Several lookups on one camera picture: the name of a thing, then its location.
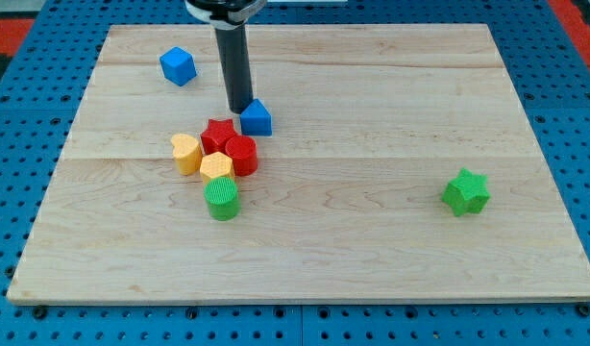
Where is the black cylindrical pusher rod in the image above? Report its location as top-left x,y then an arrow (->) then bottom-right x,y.
215,24 -> 254,113

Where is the blue triangle block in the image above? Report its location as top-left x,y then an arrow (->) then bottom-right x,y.
239,99 -> 273,136

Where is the red star block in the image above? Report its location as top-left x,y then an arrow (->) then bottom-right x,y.
200,119 -> 237,155

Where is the green star block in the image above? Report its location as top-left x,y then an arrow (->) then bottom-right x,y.
441,167 -> 491,217

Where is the blue cube block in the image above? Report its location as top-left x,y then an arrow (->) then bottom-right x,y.
160,46 -> 197,87

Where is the red cylinder block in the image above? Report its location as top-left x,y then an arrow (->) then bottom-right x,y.
225,135 -> 258,176

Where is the yellow heart block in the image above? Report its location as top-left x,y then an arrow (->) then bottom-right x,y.
171,134 -> 203,176

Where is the yellow hexagon block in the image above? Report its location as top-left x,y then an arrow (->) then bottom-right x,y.
199,152 -> 235,185

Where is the green cylinder block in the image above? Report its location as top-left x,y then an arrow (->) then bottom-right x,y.
204,177 -> 240,221

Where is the wooden board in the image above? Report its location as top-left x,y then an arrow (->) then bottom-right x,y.
8,24 -> 590,306

